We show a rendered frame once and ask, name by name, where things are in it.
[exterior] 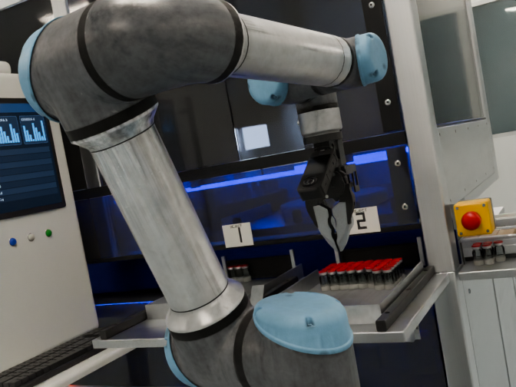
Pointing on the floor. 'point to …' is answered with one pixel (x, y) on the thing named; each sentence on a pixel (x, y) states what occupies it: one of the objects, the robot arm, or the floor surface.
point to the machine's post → (431, 189)
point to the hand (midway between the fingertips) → (337, 245)
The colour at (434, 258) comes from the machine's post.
